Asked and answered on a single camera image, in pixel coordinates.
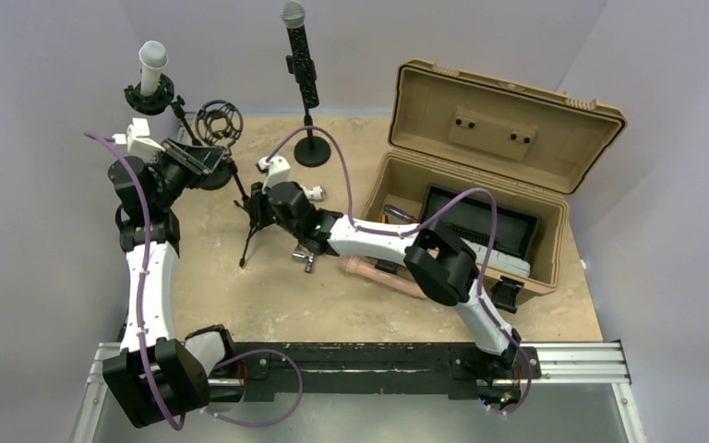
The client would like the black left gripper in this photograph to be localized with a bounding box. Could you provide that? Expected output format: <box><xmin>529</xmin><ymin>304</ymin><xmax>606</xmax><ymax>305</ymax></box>
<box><xmin>152</xmin><ymin>138</ymin><xmax>226</xmax><ymax>210</ymax></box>

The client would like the black tripod microphone stand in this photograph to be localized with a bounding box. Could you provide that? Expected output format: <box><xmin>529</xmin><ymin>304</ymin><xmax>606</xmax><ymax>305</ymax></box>
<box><xmin>194</xmin><ymin>99</ymin><xmax>263</xmax><ymax>269</ymax></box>

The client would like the white plastic faucet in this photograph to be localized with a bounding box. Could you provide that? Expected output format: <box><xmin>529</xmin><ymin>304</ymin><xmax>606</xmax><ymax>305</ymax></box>
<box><xmin>303</xmin><ymin>186</ymin><xmax>326</xmax><ymax>201</ymax></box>

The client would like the pink rose-gold microphone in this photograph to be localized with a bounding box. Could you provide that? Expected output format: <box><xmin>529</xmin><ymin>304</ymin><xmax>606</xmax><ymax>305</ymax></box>
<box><xmin>339</xmin><ymin>256</ymin><xmax>427</xmax><ymax>300</ymax></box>

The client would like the white silver microphone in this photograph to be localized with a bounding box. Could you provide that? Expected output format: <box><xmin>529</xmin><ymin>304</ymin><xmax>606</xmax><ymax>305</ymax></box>
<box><xmin>138</xmin><ymin>41</ymin><xmax>168</xmax><ymax>97</ymax></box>

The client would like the black speckled microphone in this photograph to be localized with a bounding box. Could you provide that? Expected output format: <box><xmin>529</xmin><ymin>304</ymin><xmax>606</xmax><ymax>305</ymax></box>
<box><xmin>281</xmin><ymin>1</ymin><xmax>319</xmax><ymax>109</ymax></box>

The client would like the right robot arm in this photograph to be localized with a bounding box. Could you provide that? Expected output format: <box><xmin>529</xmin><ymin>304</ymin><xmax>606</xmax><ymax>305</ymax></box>
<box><xmin>245</xmin><ymin>181</ymin><xmax>521</xmax><ymax>376</ymax></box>

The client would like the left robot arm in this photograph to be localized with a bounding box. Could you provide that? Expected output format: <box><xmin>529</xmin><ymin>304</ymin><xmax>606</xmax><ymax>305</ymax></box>
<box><xmin>102</xmin><ymin>139</ymin><xmax>238</xmax><ymax>431</ymax></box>

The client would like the black round-base stand left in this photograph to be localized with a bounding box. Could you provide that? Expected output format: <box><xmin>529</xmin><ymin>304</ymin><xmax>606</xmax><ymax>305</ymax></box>
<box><xmin>124</xmin><ymin>74</ymin><xmax>231</xmax><ymax>190</ymax></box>

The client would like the black round-base stand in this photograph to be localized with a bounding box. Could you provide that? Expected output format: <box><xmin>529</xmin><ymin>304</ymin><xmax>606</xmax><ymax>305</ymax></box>
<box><xmin>285</xmin><ymin>55</ymin><xmax>330</xmax><ymax>168</ymax></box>
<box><xmin>124</xmin><ymin>74</ymin><xmax>231</xmax><ymax>190</ymax></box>

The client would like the black round-base stand centre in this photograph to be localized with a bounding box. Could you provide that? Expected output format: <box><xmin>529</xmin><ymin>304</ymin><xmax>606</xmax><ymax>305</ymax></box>
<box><xmin>285</xmin><ymin>55</ymin><xmax>330</xmax><ymax>168</ymax></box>

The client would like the chrome metal faucet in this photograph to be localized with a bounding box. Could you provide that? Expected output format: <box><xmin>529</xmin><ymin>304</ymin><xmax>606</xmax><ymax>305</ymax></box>
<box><xmin>292</xmin><ymin>246</ymin><xmax>315</xmax><ymax>273</ymax></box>

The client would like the tan plastic tool case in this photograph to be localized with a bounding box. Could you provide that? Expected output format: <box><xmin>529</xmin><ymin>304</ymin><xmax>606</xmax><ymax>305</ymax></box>
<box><xmin>355</xmin><ymin>59</ymin><xmax>628</xmax><ymax>312</ymax></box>

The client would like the black tray in case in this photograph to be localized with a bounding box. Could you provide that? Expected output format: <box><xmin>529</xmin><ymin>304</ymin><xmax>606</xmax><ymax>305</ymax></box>
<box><xmin>419</xmin><ymin>184</ymin><xmax>541</xmax><ymax>261</ymax></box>

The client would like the grey device in case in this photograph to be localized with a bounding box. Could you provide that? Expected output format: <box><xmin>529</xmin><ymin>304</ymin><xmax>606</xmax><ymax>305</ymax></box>
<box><xmin>464</xmin><ymin>240</ymin><xmax>531</xmax><ymax>277</ymax></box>

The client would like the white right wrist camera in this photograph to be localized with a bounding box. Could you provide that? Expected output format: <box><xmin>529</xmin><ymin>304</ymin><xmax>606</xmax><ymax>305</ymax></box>
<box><xmin>257</xmin><ymin>155</ymin><xmax>291</xmax><ymax>193</ymax></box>

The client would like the purple handled screwdriver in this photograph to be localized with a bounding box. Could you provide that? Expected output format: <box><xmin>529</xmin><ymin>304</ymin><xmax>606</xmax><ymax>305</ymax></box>
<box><xmin>383</xmin><ymin>204</ymin><xmax>418</xmax><ymax>224</ymax></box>

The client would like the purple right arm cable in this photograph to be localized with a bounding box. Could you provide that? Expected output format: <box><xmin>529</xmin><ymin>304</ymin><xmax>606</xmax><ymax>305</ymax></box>
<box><xmin>265</xmin><ymin>126</ymin><xmax>533</xmax><ymax>417</ymax></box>

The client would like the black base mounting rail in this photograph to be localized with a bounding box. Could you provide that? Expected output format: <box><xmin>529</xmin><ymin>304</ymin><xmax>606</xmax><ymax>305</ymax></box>
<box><xmin>210</xmin><ymin>342</ymin><xmax>542</xmax><ymax>405</ymax></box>

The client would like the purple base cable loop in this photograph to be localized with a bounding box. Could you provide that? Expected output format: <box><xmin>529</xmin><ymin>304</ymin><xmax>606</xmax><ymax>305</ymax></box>
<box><xmin>201</xmin><ymin>349</ymin><xmax>305</xmax><ymax>430</ymax></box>

